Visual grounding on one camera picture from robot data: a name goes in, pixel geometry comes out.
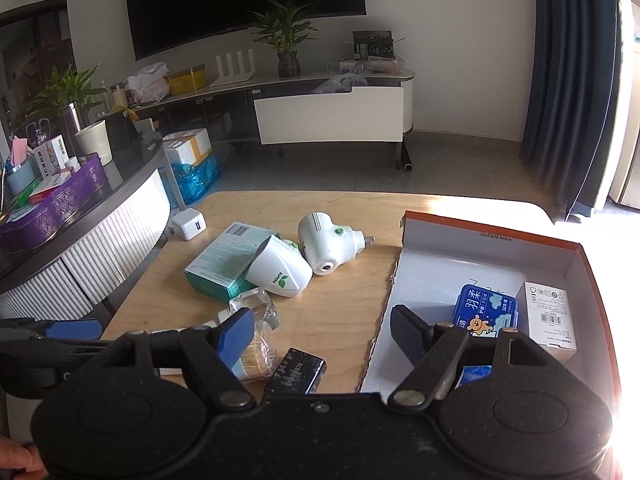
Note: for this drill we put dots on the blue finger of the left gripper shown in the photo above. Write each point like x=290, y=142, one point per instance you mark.
x=79, y=329

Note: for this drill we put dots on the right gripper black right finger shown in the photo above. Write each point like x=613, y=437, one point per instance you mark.
x=413, y=336

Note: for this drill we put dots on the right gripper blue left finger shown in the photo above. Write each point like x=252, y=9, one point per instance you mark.
x=236, y=333

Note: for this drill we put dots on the blue toothpick holder jar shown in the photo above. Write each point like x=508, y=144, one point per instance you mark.
x=259, y=360

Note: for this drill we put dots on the blue floss pick case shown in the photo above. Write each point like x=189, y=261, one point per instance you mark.
x=483, y=312

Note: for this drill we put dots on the black UGREEN charger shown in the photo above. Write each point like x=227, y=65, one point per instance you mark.
x=298, y=373

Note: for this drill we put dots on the white cone mosquito repeller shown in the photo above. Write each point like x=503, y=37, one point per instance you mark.
x=279, y=268

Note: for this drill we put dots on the small white cube charger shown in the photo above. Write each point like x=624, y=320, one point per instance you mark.
x=188, y=223

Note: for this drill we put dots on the white power adapter box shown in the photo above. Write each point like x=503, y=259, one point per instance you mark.
x=544, y=315

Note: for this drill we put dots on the person's left hand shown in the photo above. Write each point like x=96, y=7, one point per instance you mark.
x=25, y=461

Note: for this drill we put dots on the round dark-top ribbed table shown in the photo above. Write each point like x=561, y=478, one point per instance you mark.
x=82, y=265

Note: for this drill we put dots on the teal green carton box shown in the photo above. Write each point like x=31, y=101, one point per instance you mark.
x=219, y=270

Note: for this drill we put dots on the orange white cardboard box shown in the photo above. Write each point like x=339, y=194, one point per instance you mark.
x=483, y=278

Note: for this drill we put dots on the white plug-in mosquito heater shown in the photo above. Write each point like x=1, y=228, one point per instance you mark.
x=326, y=245

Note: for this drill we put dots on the purple storage tray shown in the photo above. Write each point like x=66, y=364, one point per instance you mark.
x=60, y=208

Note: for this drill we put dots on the blue plastic bag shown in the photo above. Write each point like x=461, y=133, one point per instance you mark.
x=195, y=181

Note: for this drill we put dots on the white medicine box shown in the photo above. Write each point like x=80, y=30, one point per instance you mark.
x=51, y=156

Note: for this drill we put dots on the white cup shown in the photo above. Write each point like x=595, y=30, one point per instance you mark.
x=94, y=140

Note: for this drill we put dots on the cardboard parcel with yellow tape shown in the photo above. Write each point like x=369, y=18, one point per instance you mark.
x=187, y=147

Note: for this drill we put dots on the white TV stand cabinet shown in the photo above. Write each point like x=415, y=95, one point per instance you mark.
x=288, y=111

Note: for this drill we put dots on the green plant by table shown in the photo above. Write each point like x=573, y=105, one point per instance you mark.
x=68, y=87

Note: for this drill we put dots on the white plastic bag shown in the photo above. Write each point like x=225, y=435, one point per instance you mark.
x=149, y=84

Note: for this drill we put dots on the yellow box on stand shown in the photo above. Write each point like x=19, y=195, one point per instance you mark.
x=185, y=81

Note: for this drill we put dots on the white wifi router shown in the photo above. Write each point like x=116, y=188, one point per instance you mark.
x=233, y=68

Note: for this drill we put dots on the black framed display box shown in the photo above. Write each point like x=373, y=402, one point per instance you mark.
x=373, y=44

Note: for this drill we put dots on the potted bamboo on TV stand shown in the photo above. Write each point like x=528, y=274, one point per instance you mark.
x=283, y=27

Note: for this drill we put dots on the dark blue curtain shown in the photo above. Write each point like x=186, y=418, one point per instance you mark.
x=572, y=99

